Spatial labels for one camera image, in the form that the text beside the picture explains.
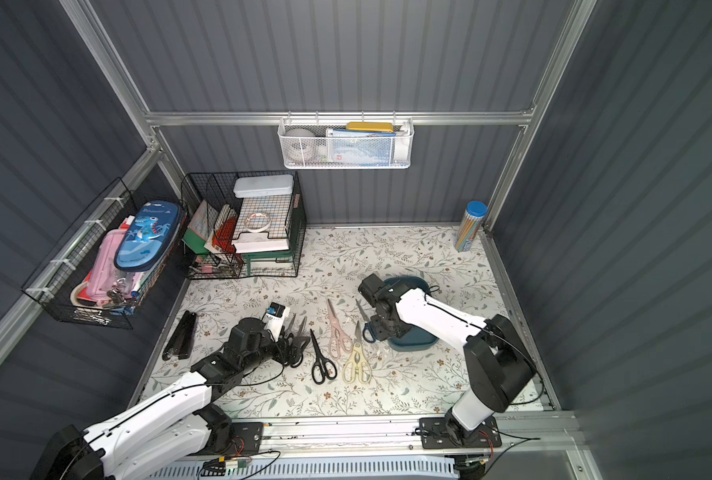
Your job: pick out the black stapler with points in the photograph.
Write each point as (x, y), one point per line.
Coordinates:
(180, 344)

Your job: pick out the yellow item in basket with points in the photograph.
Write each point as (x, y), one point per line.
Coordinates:
(374, 127)

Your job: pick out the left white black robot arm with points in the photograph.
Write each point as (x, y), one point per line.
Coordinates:
(178, 421)

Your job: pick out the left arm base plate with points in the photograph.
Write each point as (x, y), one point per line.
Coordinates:
(238, 439)

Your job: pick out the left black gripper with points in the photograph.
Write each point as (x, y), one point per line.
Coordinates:
(280, 346)

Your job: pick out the pink scissors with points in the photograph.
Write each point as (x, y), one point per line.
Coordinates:
(340, 342)

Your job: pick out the teal plastic storage box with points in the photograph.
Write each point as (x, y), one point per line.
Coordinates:
(416, 338)

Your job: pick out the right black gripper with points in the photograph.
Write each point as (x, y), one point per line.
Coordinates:
(377, 321)

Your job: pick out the black wire desk organizer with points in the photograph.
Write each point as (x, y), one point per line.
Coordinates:
(269, 234)

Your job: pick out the blue dinosaur pencil case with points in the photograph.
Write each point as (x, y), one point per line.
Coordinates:
(149, 237)

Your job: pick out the colored pencil tube blue lid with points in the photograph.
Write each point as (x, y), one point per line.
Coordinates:
(474, 215)

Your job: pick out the pink pencil case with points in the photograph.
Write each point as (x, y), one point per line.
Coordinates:
(103, 275)

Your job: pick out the cream yellow kitchen scissors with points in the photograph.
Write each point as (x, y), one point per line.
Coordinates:
(357, 368)

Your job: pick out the white tape roll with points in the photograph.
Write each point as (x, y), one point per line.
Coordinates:
(299, 146)

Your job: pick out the large black scissors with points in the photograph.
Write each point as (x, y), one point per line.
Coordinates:
(323, 369)

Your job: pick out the black wire side basket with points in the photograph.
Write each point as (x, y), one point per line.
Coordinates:
(55, 285)

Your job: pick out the white pencil box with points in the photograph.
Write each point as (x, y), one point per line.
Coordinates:
(262, 186)

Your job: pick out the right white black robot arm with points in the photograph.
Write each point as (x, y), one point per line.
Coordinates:
(497, 361)

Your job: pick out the white wire wall basket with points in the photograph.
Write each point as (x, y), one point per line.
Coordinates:
(322, 147)

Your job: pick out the red notebook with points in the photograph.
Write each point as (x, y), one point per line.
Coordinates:
(223, 237)

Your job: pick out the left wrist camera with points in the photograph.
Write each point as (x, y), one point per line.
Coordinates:
(275, 318)

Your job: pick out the small black scissors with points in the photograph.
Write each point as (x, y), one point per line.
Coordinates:
(298, 344)
(285, 342)

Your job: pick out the blue handled scissors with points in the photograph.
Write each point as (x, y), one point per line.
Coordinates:
(367, 333)

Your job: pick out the blue white packet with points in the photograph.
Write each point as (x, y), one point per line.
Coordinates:
(359, 148)

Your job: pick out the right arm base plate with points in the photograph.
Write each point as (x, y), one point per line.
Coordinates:
(438, 433)

